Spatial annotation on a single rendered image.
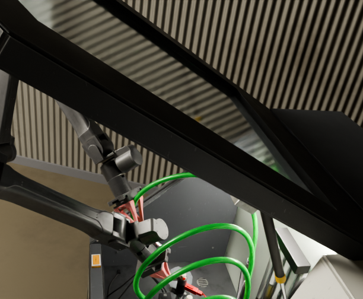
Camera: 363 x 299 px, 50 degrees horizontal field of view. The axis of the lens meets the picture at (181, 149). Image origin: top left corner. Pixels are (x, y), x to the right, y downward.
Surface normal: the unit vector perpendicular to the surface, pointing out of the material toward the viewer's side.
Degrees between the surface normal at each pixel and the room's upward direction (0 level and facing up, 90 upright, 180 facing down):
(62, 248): 0
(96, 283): 0
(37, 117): 90
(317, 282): 76
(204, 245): 90
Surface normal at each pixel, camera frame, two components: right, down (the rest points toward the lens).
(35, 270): 0.14, -0.86
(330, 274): -0.91, -0.22
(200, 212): 0.21, 0.52
